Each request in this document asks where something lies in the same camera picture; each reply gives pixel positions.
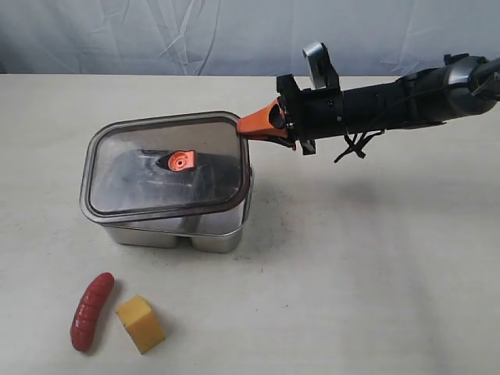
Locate stainless steel lunch box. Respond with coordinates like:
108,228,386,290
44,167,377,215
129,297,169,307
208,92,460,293
87,157,253,253

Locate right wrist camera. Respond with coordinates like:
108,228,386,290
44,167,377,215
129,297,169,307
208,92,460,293
302,41,340,91

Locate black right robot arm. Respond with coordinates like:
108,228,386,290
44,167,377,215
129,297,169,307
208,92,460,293
237,54,499,159

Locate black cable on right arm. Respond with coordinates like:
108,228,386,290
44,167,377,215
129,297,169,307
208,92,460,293
334,130,388,163

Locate yellow toy cheese wedge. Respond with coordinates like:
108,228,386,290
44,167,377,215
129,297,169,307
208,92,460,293
116,295,166,355

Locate red toy sausage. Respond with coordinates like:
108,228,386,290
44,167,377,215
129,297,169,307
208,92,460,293
70,272,115,352

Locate blue-grey backdrop cloth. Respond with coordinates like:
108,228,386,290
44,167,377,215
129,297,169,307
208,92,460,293
1,1,499,76

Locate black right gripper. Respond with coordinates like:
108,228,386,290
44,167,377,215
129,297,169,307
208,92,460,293
237,74,343,155

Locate dark transparent box lid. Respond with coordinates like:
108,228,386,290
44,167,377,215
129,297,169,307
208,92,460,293
80,111,251,225

